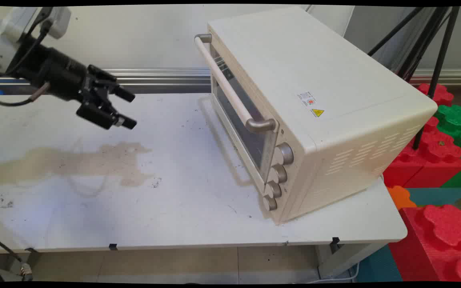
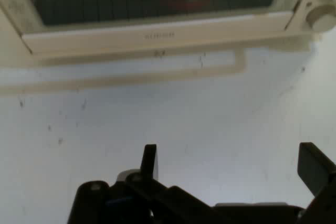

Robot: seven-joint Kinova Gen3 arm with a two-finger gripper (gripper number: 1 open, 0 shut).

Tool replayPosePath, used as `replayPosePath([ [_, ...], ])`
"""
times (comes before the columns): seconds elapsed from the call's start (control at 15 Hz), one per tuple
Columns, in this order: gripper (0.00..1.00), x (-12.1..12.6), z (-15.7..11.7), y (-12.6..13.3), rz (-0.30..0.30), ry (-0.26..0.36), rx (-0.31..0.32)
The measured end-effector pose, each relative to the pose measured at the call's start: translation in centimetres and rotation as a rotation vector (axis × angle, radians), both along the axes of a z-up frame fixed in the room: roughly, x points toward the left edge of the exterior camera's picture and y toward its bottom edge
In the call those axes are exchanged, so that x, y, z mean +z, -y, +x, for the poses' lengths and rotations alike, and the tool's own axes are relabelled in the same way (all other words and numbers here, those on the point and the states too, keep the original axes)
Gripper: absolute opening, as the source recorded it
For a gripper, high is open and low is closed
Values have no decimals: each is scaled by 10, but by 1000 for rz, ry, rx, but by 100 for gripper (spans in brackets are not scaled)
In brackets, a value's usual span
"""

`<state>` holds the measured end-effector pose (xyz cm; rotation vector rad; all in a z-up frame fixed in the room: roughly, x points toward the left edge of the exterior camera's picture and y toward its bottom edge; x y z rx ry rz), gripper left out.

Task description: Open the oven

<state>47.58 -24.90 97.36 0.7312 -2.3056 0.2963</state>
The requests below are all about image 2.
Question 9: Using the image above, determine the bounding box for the round oven knob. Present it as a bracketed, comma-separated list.
[306, 4, 336, 34]

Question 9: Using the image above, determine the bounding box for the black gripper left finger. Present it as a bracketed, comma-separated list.
[67, 144, 211, 224]

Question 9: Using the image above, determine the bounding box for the cream toaster oven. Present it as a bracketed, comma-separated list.
[0, 0, 336, 69]

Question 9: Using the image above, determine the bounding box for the glass oven door with handle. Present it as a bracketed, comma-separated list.
[0, 0, 312, 95]

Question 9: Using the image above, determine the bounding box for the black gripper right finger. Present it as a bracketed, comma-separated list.
[297, 142, 336, 224]

